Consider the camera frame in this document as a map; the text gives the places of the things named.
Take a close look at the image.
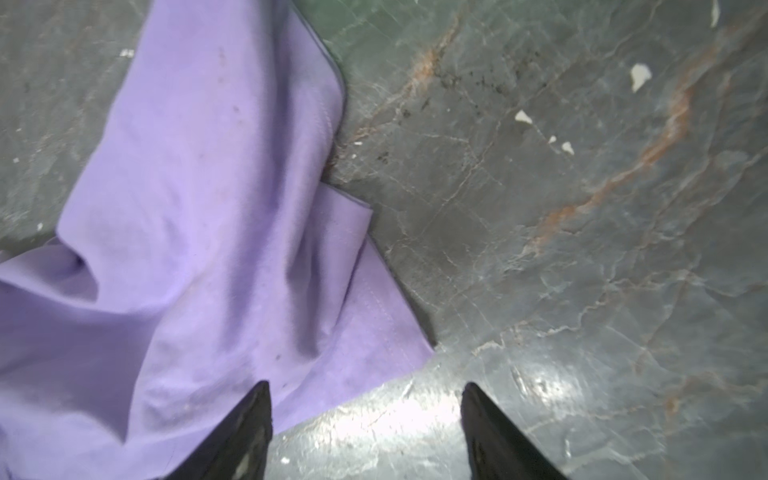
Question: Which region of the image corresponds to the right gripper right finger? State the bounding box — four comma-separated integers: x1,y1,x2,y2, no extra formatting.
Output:
460,382,567,480

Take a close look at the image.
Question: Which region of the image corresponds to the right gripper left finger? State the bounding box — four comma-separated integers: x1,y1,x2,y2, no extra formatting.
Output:
165,381,273,480

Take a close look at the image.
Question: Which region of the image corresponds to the purple t shirt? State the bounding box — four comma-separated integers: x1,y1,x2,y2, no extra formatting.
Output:
1,1,433,479

